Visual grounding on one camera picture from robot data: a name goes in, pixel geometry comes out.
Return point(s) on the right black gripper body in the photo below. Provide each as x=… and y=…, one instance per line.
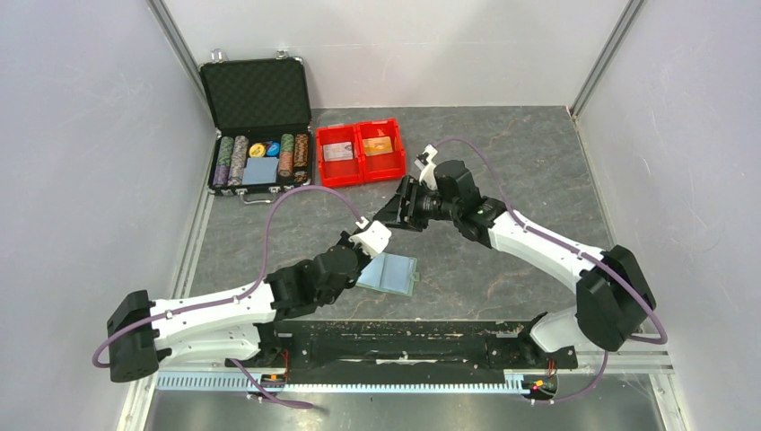
x=427, y=205

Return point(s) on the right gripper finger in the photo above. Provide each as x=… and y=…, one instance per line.
x=407, y=189
x=389, y=215

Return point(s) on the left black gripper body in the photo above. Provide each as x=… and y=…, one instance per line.
x=363, y=258

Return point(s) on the green card holder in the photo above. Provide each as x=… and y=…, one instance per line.
x=390, y=273

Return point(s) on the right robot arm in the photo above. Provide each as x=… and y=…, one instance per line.
x=612, y=296

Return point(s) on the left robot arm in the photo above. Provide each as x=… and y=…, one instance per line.
x=145, y=334

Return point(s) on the orange card in bin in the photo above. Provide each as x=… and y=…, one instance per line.
x=379, y=145

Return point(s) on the white card in bin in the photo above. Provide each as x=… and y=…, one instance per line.
x=337, y=152

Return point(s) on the blue playing card deck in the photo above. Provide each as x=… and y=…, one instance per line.
x=260, y=170

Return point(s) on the right red bin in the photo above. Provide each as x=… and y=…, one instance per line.
x=382, y=167

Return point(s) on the red bin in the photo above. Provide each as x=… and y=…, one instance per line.
x=338, y=174
x=382, y=167

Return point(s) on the left red bin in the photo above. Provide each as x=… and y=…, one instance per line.
x=338, y=174

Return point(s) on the yellow dealer chip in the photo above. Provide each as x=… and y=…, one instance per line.
x=257, y=150

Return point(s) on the black poker chip case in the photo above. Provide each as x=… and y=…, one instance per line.
x=259, y=101

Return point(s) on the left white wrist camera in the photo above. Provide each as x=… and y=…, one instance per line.
x=372, y=237

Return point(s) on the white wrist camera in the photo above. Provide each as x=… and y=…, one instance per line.
x=425, y=164
x=372, y=237

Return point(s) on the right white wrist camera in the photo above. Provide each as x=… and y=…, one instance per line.
x=425, y=164

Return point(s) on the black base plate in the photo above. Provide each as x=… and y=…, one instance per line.
x=403, y=352

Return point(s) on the aluminium frame rail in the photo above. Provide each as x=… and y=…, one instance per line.
x=404, y=387

